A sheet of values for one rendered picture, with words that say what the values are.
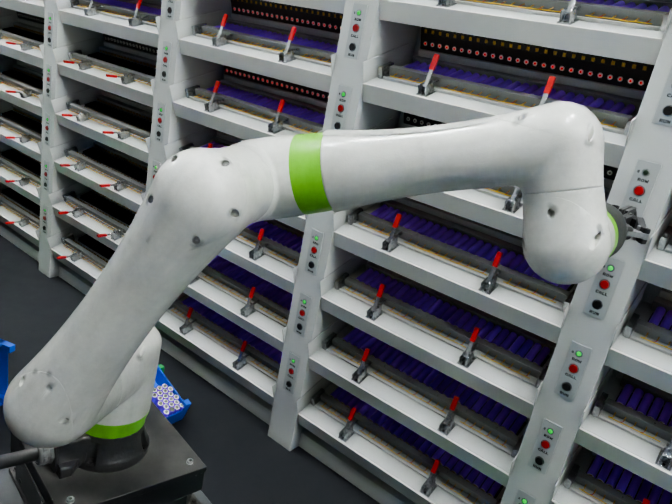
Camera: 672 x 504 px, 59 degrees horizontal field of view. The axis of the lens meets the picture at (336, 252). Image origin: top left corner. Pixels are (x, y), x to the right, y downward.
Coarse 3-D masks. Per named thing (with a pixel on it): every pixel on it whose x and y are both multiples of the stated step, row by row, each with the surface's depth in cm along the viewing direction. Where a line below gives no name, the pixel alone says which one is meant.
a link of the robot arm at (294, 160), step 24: (240, 144) 83; (264, 144) 84; (288, 144) 82; (312, 144) 81; (288, 168) 81; (312, 168) 80; (288, 192) 82; (312, 192) 81; (264, 216) 84; (288, 216) 86
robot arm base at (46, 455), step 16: (144, 432) 108; (32, 448) 97; (48, 448) 97; (64, 448) 98; (80, 448) 100; (96, 448) 102; (112, 448) 102; (128, 448) 104; (144, 448) 108; (0, 464) 93; (16, 464) 95; (64, 464) 98; (80, 464) 101; (96, 464) 101; (112, 464) 102; (128, 464) 104
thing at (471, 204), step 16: (384, 128) 154; (448, 192) 132; (464, 192) 131; (480, 192) 131; (496, 192) 131; (448, 208) 133; (464, 208) 130; (480, 208) 127; (496, 208) 125; (496, 224) 126; (512, 224) 124
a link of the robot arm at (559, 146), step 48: (336, 144) 80; (384, 144) 79; (432, 144) 77; (480, 144) 75; (528, 144) 73; (576, 144) 72; (336, 192) 81; (384, 192) 81; (432, 192) 81; (528, 192) 76
